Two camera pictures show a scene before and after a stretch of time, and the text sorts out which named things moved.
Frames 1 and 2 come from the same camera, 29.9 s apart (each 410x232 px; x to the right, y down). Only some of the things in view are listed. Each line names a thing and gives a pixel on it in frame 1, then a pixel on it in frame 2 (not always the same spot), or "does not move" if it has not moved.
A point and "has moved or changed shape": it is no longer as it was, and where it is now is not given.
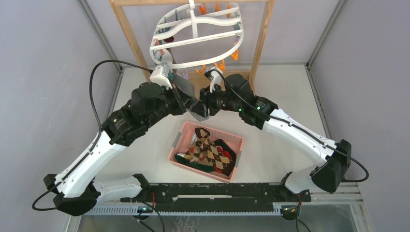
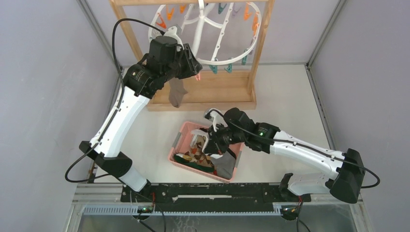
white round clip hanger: [192, 34] has moved or changed shape
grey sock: [187, 87] → [225, 165]
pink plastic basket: [235, 143] does not move
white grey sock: [166, 59] has moved or changed shape
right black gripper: [201, 108] → [214, 144]
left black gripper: [182, 105] → [193, 66]
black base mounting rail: [218, 197] does not move
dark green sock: [181, 160] does not move
